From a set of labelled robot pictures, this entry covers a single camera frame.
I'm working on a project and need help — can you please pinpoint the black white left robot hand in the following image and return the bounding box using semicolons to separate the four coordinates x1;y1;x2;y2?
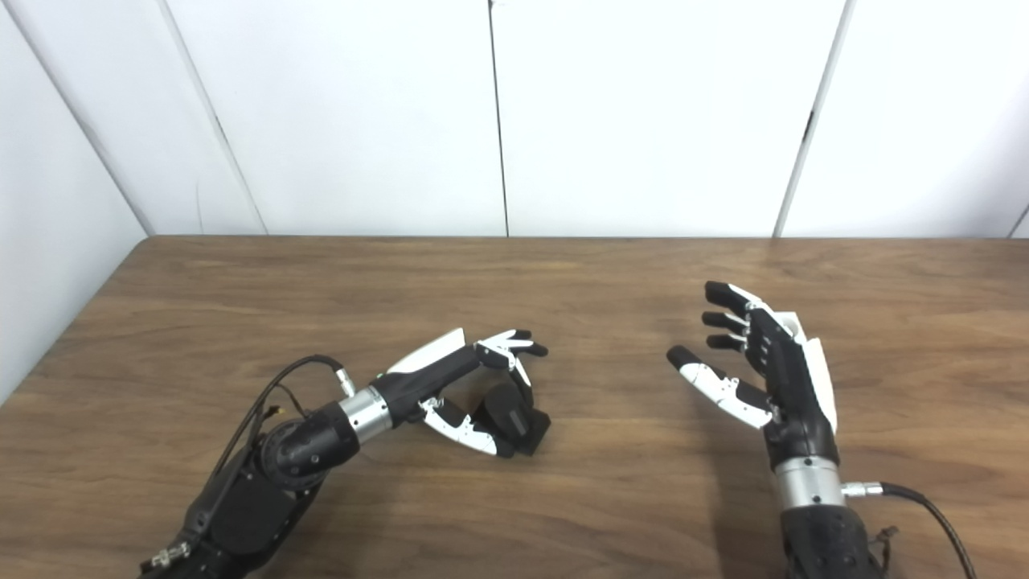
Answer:
374;327;549;459

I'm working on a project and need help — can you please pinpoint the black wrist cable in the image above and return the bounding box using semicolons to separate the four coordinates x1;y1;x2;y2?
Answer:
842;481;978;579
141;355;359;568

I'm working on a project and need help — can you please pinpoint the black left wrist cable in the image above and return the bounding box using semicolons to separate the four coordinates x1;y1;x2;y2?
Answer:
141;355;359;568

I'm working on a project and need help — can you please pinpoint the black peg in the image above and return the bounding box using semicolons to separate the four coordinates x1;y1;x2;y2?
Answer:
473;383;552;458

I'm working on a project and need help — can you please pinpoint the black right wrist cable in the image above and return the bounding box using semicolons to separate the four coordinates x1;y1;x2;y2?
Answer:
842;481;978;579

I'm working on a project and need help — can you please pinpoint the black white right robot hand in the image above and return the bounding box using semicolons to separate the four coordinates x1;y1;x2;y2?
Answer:
666;281;838;471

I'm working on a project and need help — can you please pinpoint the thin left wrist wire bundle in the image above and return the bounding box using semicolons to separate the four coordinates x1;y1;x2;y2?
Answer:
256;384;308;439

